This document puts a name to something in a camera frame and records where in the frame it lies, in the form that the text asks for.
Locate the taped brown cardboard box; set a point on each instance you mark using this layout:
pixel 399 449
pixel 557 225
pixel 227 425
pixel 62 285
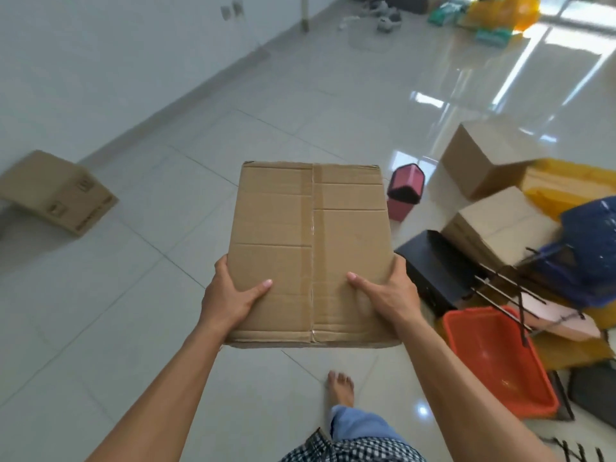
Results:
pixel 313 245

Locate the person's right forearm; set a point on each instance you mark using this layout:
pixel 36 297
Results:
pixel 462 399

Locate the grey shoe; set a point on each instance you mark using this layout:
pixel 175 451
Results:
pixel 375 5
pixel 389 23

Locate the blue plastic basket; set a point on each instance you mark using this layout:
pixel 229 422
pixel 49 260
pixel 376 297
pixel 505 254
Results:
pixel 582 250

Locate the person's left hand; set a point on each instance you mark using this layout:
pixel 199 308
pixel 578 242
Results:
pixel 226 297

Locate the person's right thumb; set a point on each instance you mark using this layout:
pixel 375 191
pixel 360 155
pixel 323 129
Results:
pixel 362 282

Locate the person's checkered shirt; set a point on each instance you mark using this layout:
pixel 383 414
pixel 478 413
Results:
pixel 351 451

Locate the large open cardboard box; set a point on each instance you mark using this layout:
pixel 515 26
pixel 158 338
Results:
pixel 486 158

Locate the person's left forearm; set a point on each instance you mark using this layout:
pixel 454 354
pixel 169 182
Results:
pixel 159 399

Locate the person's right hand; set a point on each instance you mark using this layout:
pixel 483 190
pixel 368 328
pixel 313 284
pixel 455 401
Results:
pixel 390 297

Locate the orange plastic basket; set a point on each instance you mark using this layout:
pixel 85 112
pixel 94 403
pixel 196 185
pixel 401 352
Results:
pixel 495 360

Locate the printed flat cardboard box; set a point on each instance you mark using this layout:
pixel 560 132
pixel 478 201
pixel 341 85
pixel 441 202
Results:
pixel 57 194

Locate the pink flat board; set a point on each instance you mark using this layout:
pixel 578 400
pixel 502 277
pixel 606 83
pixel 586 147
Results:
pixel 560 319

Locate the pink trash bin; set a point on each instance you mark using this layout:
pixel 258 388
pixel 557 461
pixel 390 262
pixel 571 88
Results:
pixel 405 190

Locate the plain closed cardboard box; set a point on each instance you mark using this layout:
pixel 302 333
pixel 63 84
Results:
pixel 500 226

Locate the black flat box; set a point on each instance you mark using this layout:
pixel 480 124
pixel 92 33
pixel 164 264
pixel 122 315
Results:
pixel 438 269

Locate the person's left thumb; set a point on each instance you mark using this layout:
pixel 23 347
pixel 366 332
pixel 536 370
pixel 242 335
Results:
pixel 257 289

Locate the person's foot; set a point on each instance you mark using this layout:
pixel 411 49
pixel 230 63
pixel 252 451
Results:
pixel 340 387

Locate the green packet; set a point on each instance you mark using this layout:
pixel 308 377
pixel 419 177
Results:
pixel 493 36
pixel 445 14

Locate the dark mesh basket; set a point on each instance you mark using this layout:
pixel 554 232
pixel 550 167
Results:
pixel 592 387

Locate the person's jeans leg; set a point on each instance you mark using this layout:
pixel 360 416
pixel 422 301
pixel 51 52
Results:
pixel 358 425

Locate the orange yellow plastic bag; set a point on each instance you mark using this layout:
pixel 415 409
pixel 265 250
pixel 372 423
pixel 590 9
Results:
pixel 503 10

